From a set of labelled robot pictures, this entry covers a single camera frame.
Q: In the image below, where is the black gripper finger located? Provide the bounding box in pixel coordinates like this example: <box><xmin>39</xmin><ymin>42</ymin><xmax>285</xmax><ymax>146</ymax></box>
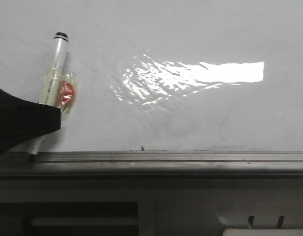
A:
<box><xmin>0</xmin><ymin>89</ymin><xmax>61</xmax><ymax>156</ymax></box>

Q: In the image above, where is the white whiteboard marker pen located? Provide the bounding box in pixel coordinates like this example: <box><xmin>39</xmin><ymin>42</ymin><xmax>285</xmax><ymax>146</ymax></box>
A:
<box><xmin>28</xmin><ymin>32</ymin><xmax>69</xmax><ymax>162</ymax></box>

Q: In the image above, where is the red magnet taped to marker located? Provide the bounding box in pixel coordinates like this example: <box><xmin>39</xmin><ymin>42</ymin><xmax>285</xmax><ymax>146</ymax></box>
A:
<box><xmin>55</xmin><ymin>70</ymin><xmax>77</xmax><ymax>114</ymax></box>

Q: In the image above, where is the grey panel below whiteboard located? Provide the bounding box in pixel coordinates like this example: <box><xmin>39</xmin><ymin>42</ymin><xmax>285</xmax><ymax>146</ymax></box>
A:
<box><xmin>0</xmin><ymin>176</ymin><xmax>303</xmax><ymax>236</ymax></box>

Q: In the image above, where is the white whiteboard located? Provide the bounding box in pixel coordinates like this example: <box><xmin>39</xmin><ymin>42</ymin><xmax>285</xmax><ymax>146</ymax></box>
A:
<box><xmin>0</xmin><ymin>0</ymin><xmax>303</xmax><ymax>152</ymax></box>

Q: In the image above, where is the aluminium whiteboard tray rail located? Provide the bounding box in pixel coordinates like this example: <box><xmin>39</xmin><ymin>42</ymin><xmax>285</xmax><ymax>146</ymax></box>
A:
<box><xmin>0</xmin><ymin>150</ymin><xmax>303</xmax><ymax>178</ymax></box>

